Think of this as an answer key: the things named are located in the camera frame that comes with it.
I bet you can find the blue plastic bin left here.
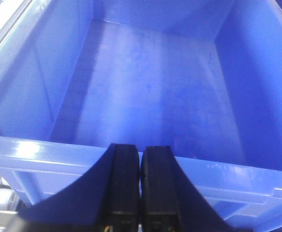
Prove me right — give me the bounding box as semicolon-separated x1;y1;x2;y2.
0;0;282;232

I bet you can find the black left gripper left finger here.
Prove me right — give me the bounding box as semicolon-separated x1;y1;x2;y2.
7;144;139;232

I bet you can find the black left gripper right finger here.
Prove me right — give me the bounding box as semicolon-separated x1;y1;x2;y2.
141;146;252;232

